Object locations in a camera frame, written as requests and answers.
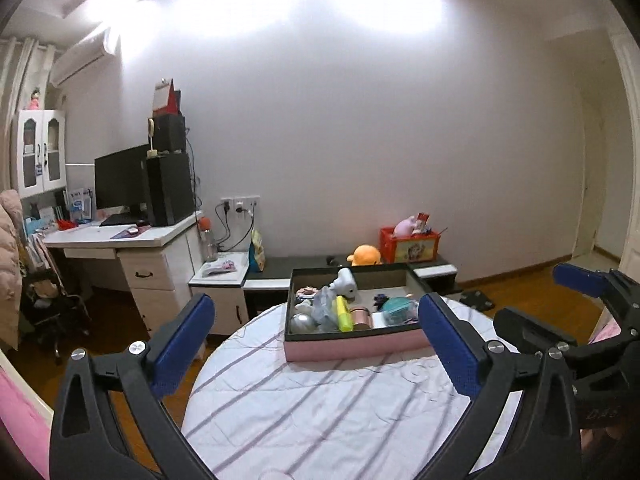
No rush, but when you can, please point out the rose gold metallic cup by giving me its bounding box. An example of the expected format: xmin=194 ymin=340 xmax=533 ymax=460
xmin=350 ymin=307 xmax=373 ymax=332

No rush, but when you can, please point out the yellow highlighter marker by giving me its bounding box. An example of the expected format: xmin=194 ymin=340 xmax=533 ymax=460
xmin=335 ymin=296 xmax=354 ymax=333

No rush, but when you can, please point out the white ear-shaped device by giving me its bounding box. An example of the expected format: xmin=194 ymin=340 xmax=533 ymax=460
xmin=329 ymin=266 xmax=358 ymax=301

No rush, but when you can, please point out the clear dental flossers box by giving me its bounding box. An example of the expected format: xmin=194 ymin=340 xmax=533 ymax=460
xmin=311 ymin=286 xmax=338 ymax=333

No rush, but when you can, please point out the pink block donut toy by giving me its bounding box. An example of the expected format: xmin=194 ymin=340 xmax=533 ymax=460
xmin=295 ymin=286 xmax=319 ymax=302

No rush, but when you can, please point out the white silver round gadget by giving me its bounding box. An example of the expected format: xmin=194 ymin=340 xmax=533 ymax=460
xmin=288 ymin=312 xmax=318 ymax=335

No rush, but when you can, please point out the red storage basket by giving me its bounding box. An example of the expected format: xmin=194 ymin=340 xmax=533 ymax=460
xmin=378 ymin=228 xmax=440 ymax=263

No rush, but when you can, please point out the pink black storage box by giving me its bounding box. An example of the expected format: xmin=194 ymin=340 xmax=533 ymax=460
xmin=283 ymin=263 xmax=430 ymax=362

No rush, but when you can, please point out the white striped tablecloth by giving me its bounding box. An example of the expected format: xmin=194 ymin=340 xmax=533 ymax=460
xmin=181 ymin=294 xmax=524 ymax=480

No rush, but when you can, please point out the pink pig plush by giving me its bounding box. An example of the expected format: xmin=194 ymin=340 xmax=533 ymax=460
xmin=393 ymin=216 xmax=418 ymax=238

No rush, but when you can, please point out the orange octopus plush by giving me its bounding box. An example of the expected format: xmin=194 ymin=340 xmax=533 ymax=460
xmin=347 ymin=244 xmax=382 ymax=266

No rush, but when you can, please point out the white desk with drawers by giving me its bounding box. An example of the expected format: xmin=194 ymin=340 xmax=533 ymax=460
xmin=43 ymin=214 xmax=203 ymax=334

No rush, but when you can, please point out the low white side cabinet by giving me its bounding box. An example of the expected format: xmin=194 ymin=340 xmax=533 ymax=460
xmin=189 ymin=252 xmax=250 ymax=336

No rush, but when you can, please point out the bottle with orange cap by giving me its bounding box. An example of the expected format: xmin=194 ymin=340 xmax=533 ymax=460
xmin=198 ymin=217 xmax=217 ymax=262

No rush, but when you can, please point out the low black-top tv bench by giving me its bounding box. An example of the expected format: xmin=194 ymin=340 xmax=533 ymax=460
xmin=243 ymin=252 xmax=459 ymax=319

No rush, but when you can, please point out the pink padded jacket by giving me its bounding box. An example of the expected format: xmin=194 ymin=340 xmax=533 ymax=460
xmin=0 ymin=190 xmax=24 ymax=350

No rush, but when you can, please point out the yellow blue snack bag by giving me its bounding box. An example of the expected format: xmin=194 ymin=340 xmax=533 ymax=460
xmin=248 ymin=229 xmax=266 ymax=273

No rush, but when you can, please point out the black computer monitor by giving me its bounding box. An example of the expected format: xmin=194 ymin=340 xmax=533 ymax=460
xmin=94 ymin=144 xmax=148 ymax=209

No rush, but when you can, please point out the white glass-door cabinet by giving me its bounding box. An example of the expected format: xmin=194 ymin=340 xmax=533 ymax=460
xmin=12 ymin=110 xmax=66 ymax=198

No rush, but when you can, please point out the black speaker on tower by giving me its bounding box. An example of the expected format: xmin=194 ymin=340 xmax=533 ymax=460
xmin=151 ymin=114 xmax=186 ymax=152

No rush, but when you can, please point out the red paper bag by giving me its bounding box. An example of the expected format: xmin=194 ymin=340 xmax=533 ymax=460
xmin=152 ymin=78 xmax=181 ymax=116

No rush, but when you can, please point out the beige curtain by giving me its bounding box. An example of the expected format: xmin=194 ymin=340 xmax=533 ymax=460
xmin=0 ymin=37 xmax=56 ymax=191

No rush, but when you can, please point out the white air conditioner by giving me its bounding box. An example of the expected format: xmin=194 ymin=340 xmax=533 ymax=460
xmin=49 ymin=28 xmax=119 ymax=88

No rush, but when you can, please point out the wall power socket strip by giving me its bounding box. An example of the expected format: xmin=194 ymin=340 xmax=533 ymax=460
xmin=220 ymin=195 xmax=260 ymax=214

